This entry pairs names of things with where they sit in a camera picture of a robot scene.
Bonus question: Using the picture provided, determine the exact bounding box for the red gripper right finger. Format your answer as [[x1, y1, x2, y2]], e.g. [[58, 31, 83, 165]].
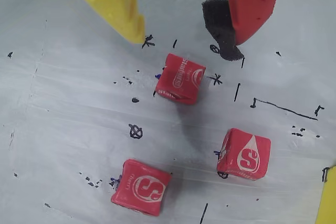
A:
[[201, 0, 285, 62]]

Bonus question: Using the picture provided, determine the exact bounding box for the red candy Starburst lettering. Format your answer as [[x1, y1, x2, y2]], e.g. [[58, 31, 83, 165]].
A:
[[153, 52, 207, 105]]

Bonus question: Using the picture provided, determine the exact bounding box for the red candy droplet S logo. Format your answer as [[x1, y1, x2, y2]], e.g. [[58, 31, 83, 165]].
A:
[[216, 128, 272, 182]]

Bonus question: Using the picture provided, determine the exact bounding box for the red candy circled S logo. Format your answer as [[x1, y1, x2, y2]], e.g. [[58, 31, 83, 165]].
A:
[[110, 158, 173, 217]]

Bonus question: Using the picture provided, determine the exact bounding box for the yellow three-compartment box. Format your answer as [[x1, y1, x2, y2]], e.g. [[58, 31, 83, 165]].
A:
[[314, 165, 336, 224]]

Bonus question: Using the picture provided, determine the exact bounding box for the white table cloth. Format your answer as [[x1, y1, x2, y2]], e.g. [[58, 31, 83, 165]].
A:
[[0, 0, 336, 224]]

